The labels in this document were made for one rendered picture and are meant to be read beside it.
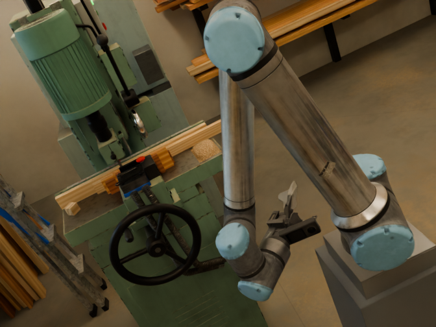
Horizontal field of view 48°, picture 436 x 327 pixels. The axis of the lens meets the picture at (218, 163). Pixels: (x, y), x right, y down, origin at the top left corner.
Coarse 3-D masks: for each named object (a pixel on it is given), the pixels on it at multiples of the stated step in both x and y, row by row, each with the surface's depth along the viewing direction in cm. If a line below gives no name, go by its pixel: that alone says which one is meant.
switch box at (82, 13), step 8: (88, 0) 174; (80, 8) 174; (88, 8) 175; (80, 16) 175; (88, 16) 176; (96, 16) 177; (88, 24) 177; (88, 32) 178; (96, 32) 179; (104, 32) 180
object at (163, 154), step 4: (164, 148) 167; (152, 152) 167; (156, 152) 167; (160, 152) 167; (164, 152) 167; (168, 152) 168; (160, 156) 168; (164, 156) 168; (168, 156) 168; (160, 160) 168; (164, 160) 169; (168, 160) 169; (164, 164) 169; (168, 164) 170; (172, 164) 170; (116, 172) 165; (116, 180) 166
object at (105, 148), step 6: (114, 132) 170; (96, 138) 172; (114, 138) 165; (102, 144) 165; (108, 144) 163; (114, 144) 164; (120, 144) 168; (102, 150) 163; (108, 150) 164; (114, 150) 165; (120, 150) 165; (108, 156) 165; (120, 156) 166; (108, 162) 166
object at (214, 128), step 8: (208, 128) 177; (216, 128) 178; (192, 136) 176; (200, 136) 177; (208, 136) 178; (176, 144) 175; (184, 144) 176; (192, 144) 177; (176, 152) 176; (96, 184) 172
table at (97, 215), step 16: (176, 160) 173; (192, 160) 168; (208, 160) 164; (176, 176) 163; (192, 176) 165; (208, 176) 166; (176, 192) 165; (80, 208) 169; (96, 208) 165; (112, 208) 161; (64, 224) 164; (80, 224) 160; (96, 224) 160; (112, 224) 162; (144, 224) 155; (80, 240) 161
